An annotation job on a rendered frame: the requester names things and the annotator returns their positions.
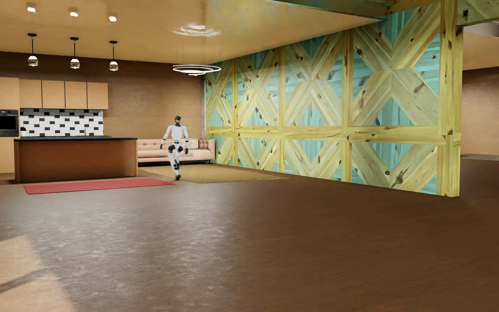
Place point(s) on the beige tufted leather sofa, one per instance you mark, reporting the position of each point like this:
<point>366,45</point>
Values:
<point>200,151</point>

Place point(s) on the brown kitchen island black top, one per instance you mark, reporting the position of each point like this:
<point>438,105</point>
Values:
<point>76,160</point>

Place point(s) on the black white tile backsplash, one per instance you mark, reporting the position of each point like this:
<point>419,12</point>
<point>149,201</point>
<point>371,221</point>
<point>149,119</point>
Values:
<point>61,123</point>

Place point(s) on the white humanoid robot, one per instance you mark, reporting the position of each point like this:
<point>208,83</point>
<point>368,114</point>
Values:
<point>176,132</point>

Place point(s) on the red floor rug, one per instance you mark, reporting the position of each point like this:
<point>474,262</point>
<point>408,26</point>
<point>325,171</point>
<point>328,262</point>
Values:
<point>93,185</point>

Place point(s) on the tan woven floor rug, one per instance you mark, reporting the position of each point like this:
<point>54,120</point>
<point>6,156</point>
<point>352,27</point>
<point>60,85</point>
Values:
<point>215,173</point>

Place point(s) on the glass globe pendant lamp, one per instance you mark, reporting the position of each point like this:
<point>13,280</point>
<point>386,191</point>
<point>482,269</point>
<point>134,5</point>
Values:
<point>113,66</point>
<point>33,60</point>
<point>75,63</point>

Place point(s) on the black built-in wall oven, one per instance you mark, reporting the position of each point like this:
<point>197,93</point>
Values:
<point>3,123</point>

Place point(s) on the small potted plant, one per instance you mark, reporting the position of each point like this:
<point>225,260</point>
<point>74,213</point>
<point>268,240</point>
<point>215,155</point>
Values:
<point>23,132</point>

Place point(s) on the tan upper wall cabinet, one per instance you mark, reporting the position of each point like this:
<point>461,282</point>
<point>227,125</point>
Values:
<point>53,94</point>
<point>97,95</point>
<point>76,95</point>
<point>30,93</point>

